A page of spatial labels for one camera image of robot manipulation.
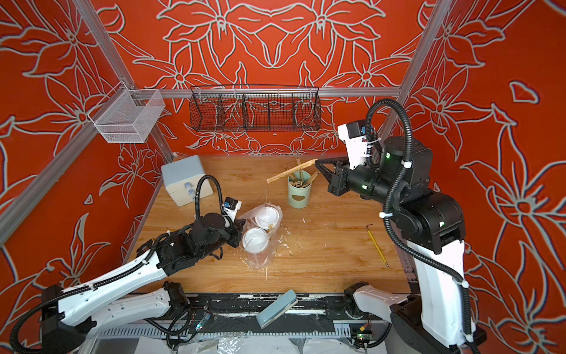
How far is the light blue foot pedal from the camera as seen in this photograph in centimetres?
69

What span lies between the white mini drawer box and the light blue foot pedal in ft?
1.85

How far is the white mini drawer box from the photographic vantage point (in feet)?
3.01
